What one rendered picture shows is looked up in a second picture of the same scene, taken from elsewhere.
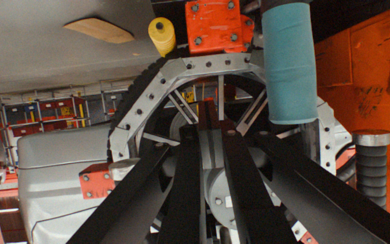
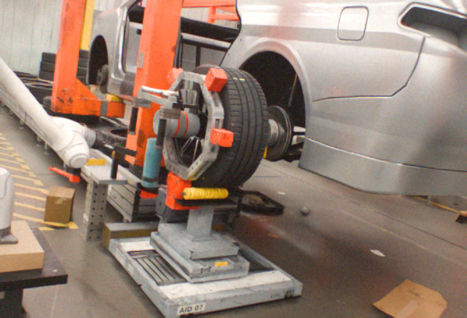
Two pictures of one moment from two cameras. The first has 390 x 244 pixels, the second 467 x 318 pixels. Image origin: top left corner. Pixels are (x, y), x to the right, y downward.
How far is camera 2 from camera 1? 2.22 m
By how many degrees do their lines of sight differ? 55
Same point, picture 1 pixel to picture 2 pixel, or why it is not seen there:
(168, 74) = (186, 173)
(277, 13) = (147, 175)
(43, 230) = (388, 85)
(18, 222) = not seen: outside the picture
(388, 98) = (145, 132)
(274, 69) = (152, 158)
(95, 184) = (215, 137)
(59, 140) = (336, 173)
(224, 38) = (171, 178)
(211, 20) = (172, 187)
